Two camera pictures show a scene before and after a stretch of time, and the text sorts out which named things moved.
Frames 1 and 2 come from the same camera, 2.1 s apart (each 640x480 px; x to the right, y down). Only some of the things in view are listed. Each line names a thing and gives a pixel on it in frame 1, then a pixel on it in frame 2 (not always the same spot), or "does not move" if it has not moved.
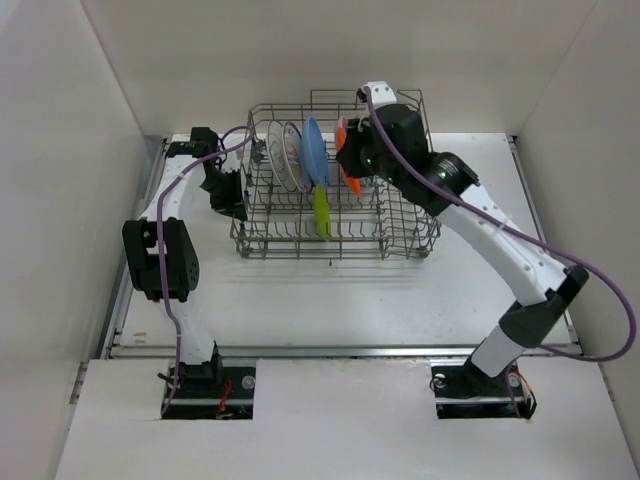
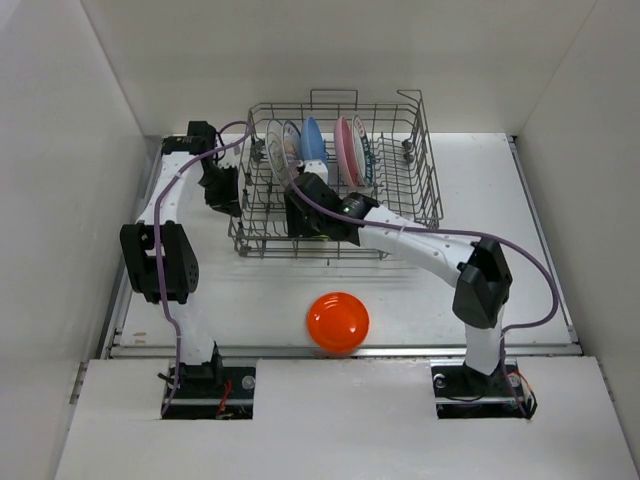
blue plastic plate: [314, 160] does not move
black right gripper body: [360, 157] → [299, 223]
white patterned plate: [277, 149] does not move
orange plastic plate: [353, 183] → [338, 322]
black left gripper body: [223, 188] does not move
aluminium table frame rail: [115, 346] does not move
